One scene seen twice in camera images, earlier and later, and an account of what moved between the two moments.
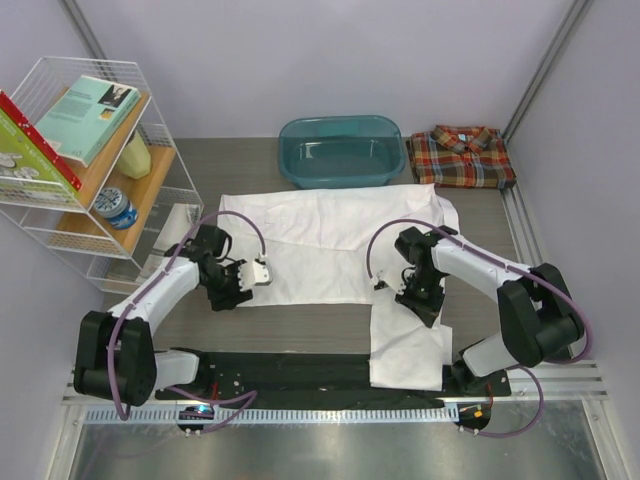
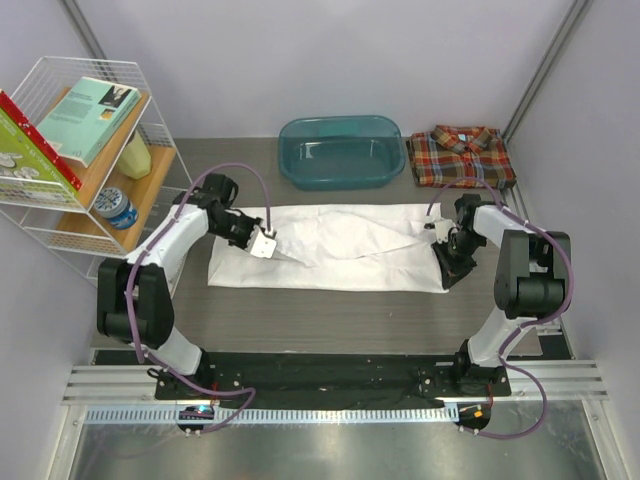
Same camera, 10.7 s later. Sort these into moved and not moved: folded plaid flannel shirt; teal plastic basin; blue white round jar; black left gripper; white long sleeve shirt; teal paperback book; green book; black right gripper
Moved: white long sleeve shirt; black right gripper; black left gripper
Not moved: folded plaid flannel shirt; teal paperback book; green book; blue white round jar; teal plastic basin
